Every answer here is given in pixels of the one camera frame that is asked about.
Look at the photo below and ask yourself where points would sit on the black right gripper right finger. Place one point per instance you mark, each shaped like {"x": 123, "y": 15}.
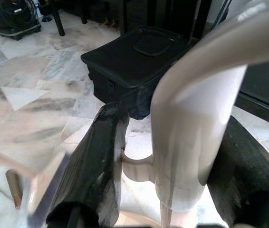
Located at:
{"x": 251, "y": 180}

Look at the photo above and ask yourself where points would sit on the black fabric case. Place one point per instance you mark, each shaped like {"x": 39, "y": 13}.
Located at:
{"x": 129, "y": 69}

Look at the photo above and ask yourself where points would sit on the black table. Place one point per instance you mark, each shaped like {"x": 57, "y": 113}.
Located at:
{"x": 59, "y": 23}

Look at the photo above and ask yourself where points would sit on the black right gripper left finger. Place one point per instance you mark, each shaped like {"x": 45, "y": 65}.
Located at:
{"x": 89, "y": 166}

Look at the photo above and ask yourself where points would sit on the brown stick wrapper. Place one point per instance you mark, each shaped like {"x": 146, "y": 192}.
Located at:
{"x": 14, "y": 187}

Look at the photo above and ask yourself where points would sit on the black vacuum cleaner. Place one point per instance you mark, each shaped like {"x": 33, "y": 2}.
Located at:
{"x": 13, "y": 19}

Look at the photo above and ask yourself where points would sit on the black folding chair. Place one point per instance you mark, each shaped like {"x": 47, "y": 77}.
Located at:
{"x": 262, "y": 85}

